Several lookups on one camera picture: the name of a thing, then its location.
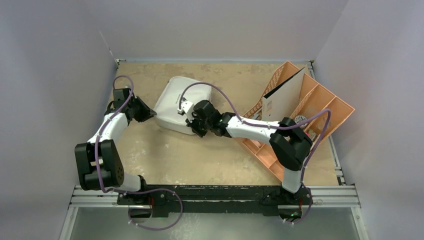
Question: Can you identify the grey medicine case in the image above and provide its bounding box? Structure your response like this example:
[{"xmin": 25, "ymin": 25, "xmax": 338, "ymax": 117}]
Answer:
[{"xmin": 153, "ymin": 76, "xmax": 212, "ymax": 135}]

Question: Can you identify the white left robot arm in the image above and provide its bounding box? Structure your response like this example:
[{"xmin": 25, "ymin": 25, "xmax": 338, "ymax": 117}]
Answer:
[{"xmin": 74, "ymin": 88, "xmax": 156, "ymax": 205}]

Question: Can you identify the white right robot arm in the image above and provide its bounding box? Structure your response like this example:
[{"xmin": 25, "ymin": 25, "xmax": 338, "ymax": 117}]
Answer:
[{"xmin": 177, "ymin": 99, "xmax": 313, "ymax": 204}]

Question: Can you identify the white cardboard folder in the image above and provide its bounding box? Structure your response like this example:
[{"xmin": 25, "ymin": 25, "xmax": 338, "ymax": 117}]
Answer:
[{"xmin": 261, "ymin": 68, "xmax": 305, "ymax": 122}]

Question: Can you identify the peach plastic desk organizer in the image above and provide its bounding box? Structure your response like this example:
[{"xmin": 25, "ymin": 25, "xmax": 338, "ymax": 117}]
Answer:
[{"xmin": 237, "ymin": 61, "xmax": 355, "ymax": 182}]

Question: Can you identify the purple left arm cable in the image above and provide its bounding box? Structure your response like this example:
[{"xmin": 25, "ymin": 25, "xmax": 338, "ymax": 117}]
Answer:
[{"xmin": 94, "ymin": 75, "xmax": 184, "ymax": 232}]

